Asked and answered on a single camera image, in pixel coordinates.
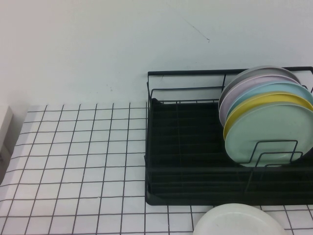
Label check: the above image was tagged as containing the white plate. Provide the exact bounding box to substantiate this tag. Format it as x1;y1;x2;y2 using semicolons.
192;203;289;235

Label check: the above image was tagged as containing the lilac plate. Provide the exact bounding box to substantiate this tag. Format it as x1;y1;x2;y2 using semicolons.
218;75;304;128

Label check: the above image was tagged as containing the yellow plate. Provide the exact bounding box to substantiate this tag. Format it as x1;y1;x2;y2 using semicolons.
223;91;313;142

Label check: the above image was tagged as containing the grey plate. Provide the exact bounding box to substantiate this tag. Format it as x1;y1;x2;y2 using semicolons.
218;65;301;106

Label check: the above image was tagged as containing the mint green plate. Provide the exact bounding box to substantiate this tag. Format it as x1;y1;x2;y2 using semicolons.
224;103;313;168

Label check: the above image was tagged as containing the light blue plate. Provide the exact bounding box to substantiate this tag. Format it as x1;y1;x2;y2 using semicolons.
228;81;313;116

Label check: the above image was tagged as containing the black plastic drip tray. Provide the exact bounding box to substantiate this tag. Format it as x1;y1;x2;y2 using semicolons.
146;97;313;207

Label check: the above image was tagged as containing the white black-grid tablecloth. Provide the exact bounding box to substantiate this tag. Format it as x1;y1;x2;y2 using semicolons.
0;102;313;235

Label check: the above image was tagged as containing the black wire dish rack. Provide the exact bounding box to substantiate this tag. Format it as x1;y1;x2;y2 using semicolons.
144;65;313;207

